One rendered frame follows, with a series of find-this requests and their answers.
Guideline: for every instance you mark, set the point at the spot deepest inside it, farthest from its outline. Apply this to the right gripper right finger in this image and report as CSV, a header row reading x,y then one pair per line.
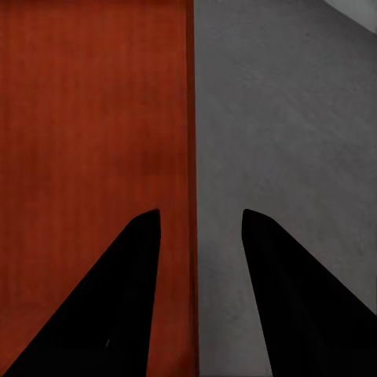
x,y
313,325

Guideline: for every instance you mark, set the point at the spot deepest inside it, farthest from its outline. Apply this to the storage box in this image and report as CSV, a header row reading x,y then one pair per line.
x,y
97,126

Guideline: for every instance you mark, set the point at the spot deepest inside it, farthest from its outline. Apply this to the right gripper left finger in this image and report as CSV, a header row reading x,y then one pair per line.
x,y
103,327

